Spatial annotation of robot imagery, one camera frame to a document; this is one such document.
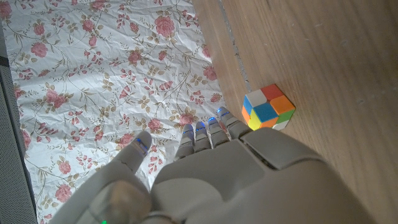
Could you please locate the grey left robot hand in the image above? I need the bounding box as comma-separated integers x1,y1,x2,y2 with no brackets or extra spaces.
48,106,377,224

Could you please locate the colourful puzzle cube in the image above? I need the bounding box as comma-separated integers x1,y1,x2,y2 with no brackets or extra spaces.
241,83,297,131

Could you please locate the floral backdrop cloth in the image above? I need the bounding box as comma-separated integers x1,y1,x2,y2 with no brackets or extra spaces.
0,0,225,224

